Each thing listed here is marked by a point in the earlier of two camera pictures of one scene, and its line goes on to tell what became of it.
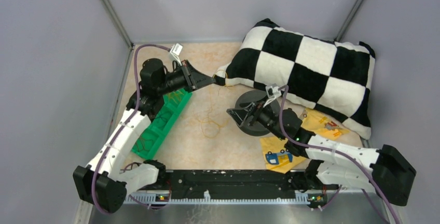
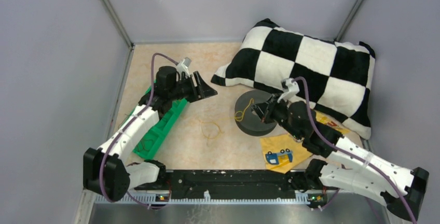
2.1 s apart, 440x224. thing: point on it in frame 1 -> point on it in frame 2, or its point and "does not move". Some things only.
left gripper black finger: (196, 84) -> (197, 96)
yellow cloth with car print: (278, 157) does not move
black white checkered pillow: (330, 78) does not move
